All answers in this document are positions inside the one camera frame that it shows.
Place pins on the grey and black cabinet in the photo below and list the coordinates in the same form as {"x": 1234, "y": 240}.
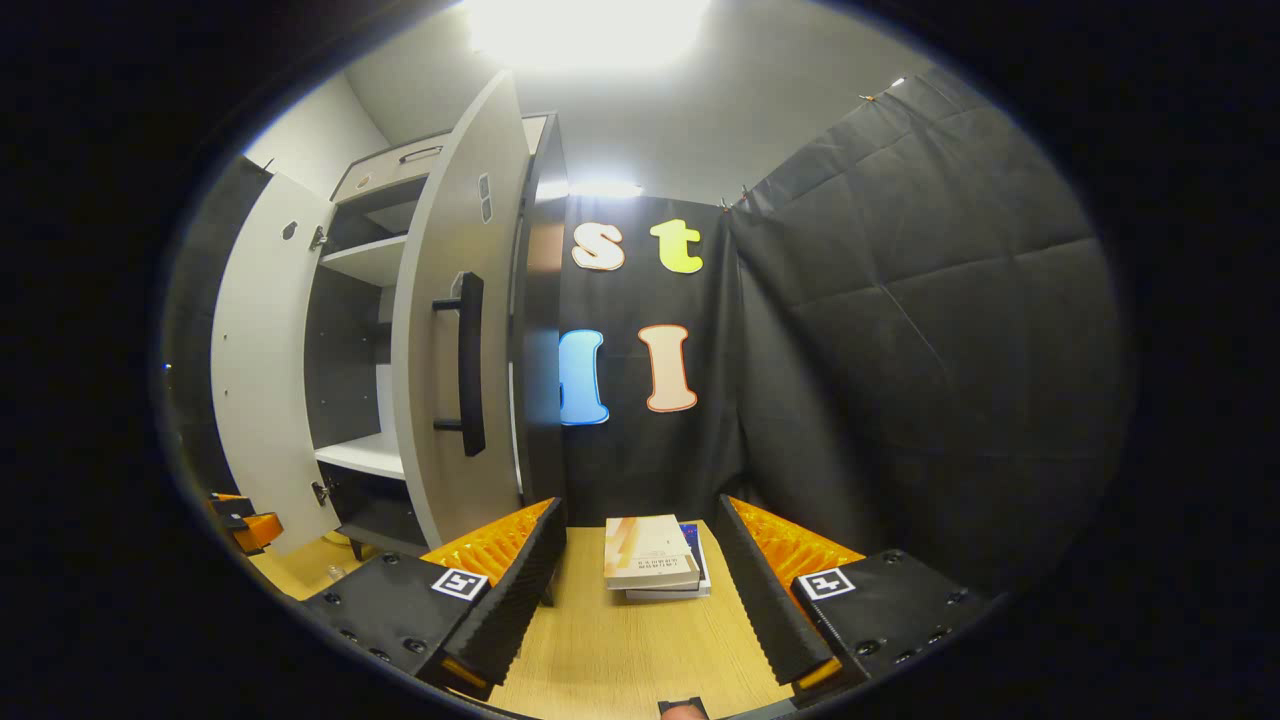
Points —
{"x": 540, "y": 380}

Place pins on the grey cabinet shelf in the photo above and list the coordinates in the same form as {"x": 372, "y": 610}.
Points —
{"x": 370, "y": 258}

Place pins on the blue cover book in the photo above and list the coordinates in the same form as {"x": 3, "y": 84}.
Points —
{"x": 697, "y": 560}

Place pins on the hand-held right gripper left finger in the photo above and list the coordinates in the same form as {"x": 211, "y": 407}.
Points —
{"x": 520, "y": 600}

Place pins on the grey cabinet door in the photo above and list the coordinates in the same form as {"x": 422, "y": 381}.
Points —
{"x": 265, "y": 370}
{"x": 440, "y": 220}

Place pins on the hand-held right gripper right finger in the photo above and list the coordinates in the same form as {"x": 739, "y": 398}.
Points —
{"x": 765, "y": 600}

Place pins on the cream book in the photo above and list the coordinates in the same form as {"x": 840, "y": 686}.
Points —
{"x": 650, "y": 550}

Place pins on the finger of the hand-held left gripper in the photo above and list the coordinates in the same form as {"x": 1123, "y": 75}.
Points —
{"x": 228, "y": 503}
{"x": 260, "y": 532}

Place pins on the white cabinet shelf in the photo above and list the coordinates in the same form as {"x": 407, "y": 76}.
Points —
{"x": 365, "y": 455}

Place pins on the large ceiling light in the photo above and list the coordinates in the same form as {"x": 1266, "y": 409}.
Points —
{"x": 585, "y": 30}

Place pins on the black backdrop cloth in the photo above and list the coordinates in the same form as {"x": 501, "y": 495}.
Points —
{"x": 900, "y": 350}

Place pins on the ceiling light strip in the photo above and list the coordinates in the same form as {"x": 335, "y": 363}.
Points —
{"x": 600, "y": 189}

